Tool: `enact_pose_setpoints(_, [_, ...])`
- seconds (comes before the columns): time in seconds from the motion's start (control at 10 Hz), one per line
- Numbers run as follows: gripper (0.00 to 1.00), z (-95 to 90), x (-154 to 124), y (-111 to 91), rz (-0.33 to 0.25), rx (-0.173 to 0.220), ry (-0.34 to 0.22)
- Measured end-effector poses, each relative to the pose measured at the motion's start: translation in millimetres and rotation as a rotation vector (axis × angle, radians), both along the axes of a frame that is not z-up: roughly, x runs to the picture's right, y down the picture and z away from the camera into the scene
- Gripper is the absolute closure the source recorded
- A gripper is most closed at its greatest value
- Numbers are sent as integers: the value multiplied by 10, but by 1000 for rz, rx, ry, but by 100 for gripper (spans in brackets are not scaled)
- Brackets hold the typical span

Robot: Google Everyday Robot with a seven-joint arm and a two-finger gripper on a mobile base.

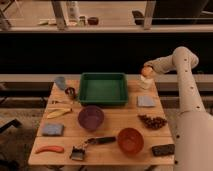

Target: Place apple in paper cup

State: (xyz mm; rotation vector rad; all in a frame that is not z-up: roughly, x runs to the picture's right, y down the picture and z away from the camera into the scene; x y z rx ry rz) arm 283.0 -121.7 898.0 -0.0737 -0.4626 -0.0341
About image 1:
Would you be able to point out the dark small mug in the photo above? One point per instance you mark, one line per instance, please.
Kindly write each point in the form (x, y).
(70, 91)

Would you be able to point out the small background jar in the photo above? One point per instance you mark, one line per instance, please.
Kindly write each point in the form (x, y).
(82, 20)

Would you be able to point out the yellow banana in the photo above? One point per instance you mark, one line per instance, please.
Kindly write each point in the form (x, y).
(58, 113)

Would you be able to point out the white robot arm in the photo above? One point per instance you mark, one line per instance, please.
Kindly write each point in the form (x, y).
(194, 139)

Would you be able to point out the orange bowl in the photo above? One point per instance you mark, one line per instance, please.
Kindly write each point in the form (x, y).
(130, 141)

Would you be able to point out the black rectangular block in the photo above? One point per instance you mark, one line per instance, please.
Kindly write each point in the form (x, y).
(163, 150)

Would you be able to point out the blue sponge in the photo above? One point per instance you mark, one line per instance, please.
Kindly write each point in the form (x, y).
(52, 130)

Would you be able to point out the green plastic tray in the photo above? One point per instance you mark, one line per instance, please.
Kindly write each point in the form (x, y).
(108, 89)

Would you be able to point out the black office chair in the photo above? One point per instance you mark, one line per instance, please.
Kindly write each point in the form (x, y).
(182, 12)

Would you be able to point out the dark red background bowl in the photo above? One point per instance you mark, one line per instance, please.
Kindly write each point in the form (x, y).
(93, 20)

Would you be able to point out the orange carrot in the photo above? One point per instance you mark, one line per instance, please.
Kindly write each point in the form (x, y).
(57, 149)

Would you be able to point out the white background bottle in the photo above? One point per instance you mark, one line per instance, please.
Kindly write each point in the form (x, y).
(73, 10)

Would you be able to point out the bunch of dark grapes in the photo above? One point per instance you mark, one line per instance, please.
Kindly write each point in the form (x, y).
(154, 123)

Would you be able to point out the blue grey cloth square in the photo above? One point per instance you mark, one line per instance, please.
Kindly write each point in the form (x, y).
(145, 101)

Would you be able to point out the black handled brush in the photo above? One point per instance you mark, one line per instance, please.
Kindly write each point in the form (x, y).
(78, 153)

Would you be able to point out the orange apple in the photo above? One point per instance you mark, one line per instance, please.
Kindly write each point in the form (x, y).
(147, 71)

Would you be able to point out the blue grey cup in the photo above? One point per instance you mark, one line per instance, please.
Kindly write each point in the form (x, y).
(60, 82)

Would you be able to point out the purple bowl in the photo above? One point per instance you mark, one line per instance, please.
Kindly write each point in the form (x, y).
(91, 117)

